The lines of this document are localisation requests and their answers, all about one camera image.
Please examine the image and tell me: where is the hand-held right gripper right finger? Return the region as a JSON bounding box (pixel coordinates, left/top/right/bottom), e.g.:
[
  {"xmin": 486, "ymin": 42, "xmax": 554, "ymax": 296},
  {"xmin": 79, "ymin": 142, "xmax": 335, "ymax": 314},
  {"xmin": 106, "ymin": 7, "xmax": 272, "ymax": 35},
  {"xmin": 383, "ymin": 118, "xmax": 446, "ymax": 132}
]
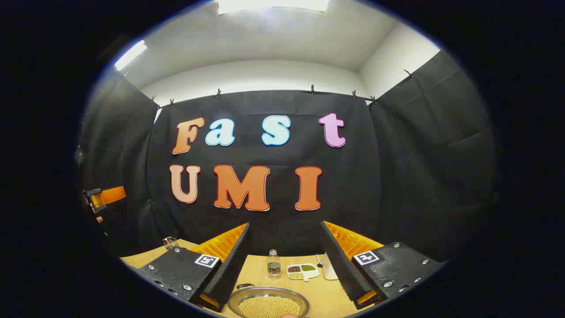
[{"xmin": 319, "ymin": 220, "xmax": 444, "ymax": 310}]

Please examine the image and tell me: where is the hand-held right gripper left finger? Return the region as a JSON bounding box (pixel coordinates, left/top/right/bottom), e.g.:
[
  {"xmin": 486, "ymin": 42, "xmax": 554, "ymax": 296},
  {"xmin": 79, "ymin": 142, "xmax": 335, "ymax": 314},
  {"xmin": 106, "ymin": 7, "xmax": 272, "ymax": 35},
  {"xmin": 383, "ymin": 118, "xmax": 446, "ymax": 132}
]
[{"xmin": 132, "ymin": 222, "xmax": 251, "ymax": 313}]

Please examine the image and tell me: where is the stainless steel pot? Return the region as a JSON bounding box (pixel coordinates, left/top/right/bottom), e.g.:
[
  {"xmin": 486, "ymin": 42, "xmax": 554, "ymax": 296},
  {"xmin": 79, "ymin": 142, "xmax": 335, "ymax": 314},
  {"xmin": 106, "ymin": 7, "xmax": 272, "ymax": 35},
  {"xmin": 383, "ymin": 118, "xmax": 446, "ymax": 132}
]
[{"xmin": 227, "ymin": 283, "xmax": 310, "ymax": 318}]

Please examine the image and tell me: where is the white toaster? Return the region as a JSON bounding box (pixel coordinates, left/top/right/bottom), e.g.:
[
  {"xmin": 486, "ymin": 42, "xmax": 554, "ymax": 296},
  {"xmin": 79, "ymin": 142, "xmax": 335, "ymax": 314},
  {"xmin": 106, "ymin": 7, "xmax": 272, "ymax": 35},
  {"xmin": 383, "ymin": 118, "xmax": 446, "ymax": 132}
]
[{"xmin": 321, "ymin": 253, "xmax": 339, "ymax": 281}]

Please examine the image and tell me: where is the white divided bean dish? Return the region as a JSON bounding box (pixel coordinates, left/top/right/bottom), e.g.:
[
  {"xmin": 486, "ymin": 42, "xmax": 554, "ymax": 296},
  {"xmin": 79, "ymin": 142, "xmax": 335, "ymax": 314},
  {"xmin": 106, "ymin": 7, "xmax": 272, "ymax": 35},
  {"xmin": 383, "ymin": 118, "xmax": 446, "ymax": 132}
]
[{"xmin": 286, "ymin": 263, "xmax": 320, "ymax": 282}]

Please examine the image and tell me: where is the clear plastic water bottle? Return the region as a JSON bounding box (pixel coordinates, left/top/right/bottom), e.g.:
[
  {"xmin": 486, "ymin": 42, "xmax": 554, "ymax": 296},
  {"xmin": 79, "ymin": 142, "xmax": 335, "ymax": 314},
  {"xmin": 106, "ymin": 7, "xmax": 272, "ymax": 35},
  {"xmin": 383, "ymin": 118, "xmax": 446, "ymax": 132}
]
[{"xmin": 267, "ymin": 249, "xmax": 281, "ymax": 280}]

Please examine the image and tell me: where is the pile of soybeans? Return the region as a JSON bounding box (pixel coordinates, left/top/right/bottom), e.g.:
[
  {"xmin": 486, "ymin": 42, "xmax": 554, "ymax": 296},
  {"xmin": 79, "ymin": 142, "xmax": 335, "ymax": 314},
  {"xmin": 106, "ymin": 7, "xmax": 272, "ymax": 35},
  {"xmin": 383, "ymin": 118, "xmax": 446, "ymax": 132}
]
[{"xmin": 238, "ymin": 296, "xmax": 301, "ymax": 318}]

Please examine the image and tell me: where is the rectangular ceiling light panel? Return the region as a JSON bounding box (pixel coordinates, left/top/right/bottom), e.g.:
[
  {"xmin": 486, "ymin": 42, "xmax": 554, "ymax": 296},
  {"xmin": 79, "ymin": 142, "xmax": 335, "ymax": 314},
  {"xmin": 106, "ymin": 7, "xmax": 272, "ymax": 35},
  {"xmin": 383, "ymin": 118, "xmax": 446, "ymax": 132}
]
[
  {"xmin": 114, "ymin": 40, "xmax": 147, "ymax": 71},
  {"xmin": 217, "ymin": 0, "xmax": 330, "ymax": 15}
]

